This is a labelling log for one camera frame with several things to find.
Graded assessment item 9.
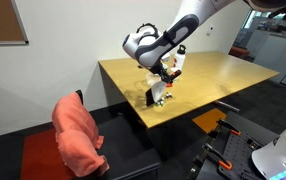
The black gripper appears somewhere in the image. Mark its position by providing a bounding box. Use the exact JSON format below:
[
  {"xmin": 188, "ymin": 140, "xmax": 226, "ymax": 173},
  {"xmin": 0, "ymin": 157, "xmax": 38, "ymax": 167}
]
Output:
[{"xmin": 150, "ymin": 62, "xmax": 181, "ymax": 84}]

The silver table foot bar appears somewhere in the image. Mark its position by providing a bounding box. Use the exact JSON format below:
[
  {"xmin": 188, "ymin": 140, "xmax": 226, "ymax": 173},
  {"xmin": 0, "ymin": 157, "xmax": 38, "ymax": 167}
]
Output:
[{"xmin": 213, "ymin": 99, "xmax": 241, "ymax": 113}]

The red bench seat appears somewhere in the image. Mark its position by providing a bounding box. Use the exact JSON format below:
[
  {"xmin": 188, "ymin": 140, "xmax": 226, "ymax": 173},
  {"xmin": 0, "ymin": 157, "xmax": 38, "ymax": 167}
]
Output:
[{"xmin": 228, "ymin": 45, "xmax": 251, "ymax": 59}]

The black chair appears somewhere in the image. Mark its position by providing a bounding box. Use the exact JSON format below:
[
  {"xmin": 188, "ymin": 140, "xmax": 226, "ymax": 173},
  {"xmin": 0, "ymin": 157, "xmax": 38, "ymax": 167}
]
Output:
[{"xmin": 74, "ymin": 89, "xmax": 164, "ymax": 180}]

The black pegboard table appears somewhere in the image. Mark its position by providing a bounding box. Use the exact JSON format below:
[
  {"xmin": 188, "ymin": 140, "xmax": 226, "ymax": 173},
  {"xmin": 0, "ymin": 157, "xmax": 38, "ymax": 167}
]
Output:
[{"xmin": 189, "ymin": 111, "xmax": 281, "ymax": 180}]

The grey office cabinet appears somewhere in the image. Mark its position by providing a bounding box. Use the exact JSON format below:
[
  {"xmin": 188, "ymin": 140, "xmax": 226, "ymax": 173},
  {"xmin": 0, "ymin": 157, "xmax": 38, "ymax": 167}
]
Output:
[{"xmin": 252, "ymin": 28, "xmax": 286, "ymax": 92}]

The salmon red towel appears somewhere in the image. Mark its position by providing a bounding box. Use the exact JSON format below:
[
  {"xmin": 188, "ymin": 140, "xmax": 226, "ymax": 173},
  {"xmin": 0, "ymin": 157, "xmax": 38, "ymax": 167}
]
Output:
[{"xmin": 51, "ymin": 92, "xmax": 111, "ymax": 178}]

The black overhead boom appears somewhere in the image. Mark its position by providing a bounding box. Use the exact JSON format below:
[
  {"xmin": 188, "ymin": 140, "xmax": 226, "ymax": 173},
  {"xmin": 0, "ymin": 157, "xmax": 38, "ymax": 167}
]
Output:
[{"xmin": 267, "ymin": 5, "xmax": 286, "ymax": 21}]

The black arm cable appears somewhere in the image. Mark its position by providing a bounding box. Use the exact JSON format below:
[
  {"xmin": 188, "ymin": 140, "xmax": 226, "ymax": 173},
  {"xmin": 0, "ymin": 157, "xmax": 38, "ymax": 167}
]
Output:
[{"xmin": 136, "ymin": 22, "xmax": 161, "ymax": 38}]

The black clamp with orange handle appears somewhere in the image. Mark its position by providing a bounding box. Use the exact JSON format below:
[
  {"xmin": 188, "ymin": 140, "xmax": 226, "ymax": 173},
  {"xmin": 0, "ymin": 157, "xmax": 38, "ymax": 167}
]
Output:
[
  {"xmin": 202, "ymin": 143, "xmax": 234, "ymax": 171},
  {"xmin": 216, "ymin": 118, "xmax": 242, "ymax": 138}
]

